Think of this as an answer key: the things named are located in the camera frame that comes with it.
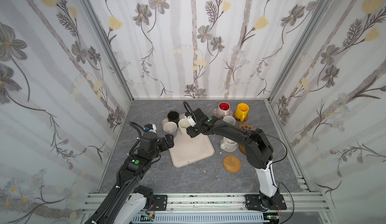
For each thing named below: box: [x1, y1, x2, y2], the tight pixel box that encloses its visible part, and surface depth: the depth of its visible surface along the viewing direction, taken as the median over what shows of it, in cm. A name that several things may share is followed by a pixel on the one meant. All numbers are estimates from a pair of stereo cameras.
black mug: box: [167, 109, 180, 127], surface depth 100 cm
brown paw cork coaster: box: [238, 122, 254, 131], surface depth 106 cm
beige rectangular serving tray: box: [161, 113, 215, 168], surface depth 93 cm
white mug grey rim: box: [163, 121, 178, 138], surface depth 98 cm
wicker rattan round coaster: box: [222, 155, 242, 174], surface depth 88 cm
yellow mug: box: [234, 102, 250, 123], surface depth 104 cm
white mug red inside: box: [217, 101, 231, 119], surface depth 108 cm
